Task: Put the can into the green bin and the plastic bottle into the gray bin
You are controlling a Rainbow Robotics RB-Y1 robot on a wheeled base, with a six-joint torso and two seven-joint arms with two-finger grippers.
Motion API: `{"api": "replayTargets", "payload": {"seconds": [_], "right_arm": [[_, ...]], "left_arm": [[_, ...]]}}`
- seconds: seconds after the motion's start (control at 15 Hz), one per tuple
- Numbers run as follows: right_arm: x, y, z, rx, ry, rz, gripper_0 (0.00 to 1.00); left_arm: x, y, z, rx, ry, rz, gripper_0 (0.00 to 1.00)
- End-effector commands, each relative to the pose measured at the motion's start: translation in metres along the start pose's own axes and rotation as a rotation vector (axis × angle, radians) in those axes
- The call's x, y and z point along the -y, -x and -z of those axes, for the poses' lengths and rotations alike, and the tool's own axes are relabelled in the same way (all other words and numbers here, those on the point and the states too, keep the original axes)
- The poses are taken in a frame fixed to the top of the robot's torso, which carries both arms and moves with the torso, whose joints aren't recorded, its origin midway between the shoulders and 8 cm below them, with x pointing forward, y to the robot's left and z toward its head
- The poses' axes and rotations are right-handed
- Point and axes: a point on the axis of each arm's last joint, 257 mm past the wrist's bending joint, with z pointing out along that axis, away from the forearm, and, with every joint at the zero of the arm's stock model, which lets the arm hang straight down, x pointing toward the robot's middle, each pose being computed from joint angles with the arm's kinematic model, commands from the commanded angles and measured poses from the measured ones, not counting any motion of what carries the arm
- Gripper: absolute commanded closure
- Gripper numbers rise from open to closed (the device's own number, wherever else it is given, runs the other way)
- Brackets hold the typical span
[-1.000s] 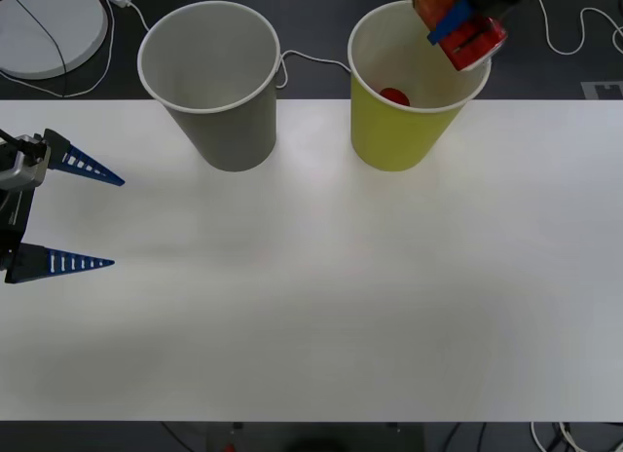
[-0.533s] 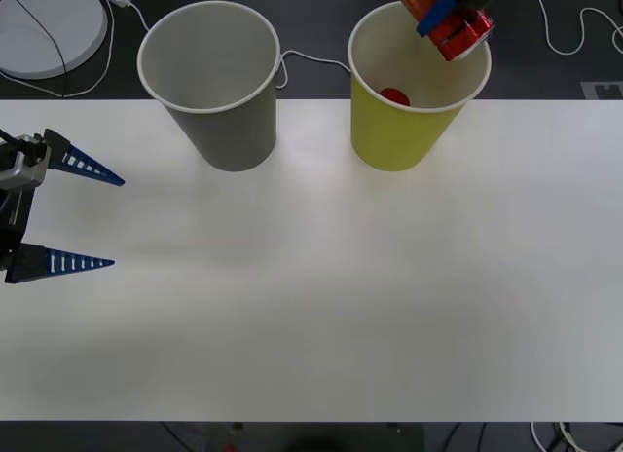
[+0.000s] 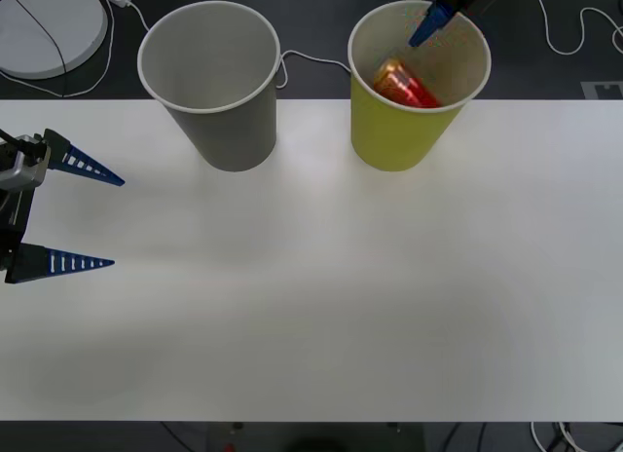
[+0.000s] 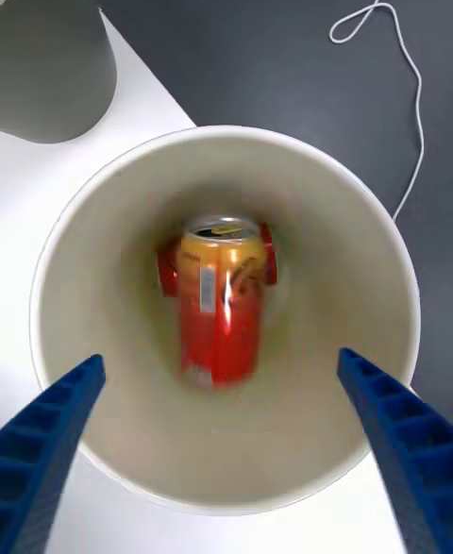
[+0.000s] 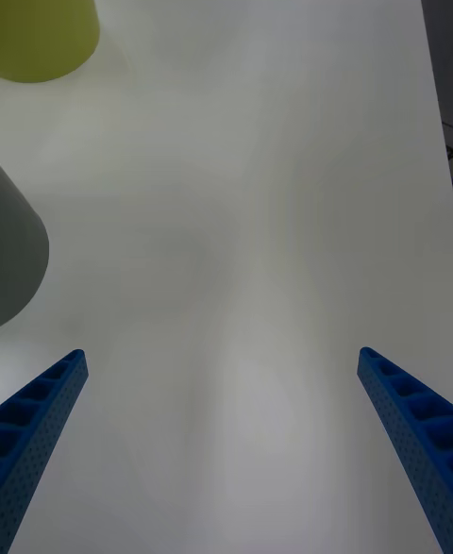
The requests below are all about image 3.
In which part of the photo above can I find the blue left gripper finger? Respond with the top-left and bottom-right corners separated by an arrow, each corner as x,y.
3,242 -> 116,284
42,128 -> 126,188

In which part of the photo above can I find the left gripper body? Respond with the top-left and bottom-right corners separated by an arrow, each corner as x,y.
0,187 -> 34,274

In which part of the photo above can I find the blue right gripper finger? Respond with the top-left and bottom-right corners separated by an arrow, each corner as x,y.
407,0 -> 464,49

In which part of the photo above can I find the red and gold drink can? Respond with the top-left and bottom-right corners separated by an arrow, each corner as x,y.
372,56 -> 443,109

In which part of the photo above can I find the yellow-green plastic bin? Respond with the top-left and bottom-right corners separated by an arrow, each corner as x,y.
346,0 -> 492,173

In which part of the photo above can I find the round white disc base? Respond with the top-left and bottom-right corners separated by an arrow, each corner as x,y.
0,0 -> 110,81

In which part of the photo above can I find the grey floor plate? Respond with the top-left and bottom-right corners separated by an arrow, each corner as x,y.
580,80 -> 623,101

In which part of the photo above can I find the grey plastic bin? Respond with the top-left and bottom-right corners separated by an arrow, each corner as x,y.
136,1 -> 282,173

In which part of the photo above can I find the white wavy cable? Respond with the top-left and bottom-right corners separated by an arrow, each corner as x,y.
531,0 -> 623,57

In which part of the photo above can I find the white power strip cable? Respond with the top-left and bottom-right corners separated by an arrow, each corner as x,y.
127,1 -> 352,91

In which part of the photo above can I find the white looped cable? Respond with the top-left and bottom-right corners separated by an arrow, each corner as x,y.
0,0 -> 118,100

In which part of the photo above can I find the thin black cable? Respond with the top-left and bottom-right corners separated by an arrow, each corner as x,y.
9,0 -> 68,98

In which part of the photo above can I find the white cable under table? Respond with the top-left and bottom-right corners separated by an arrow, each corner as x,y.
529,421 -> 585,452

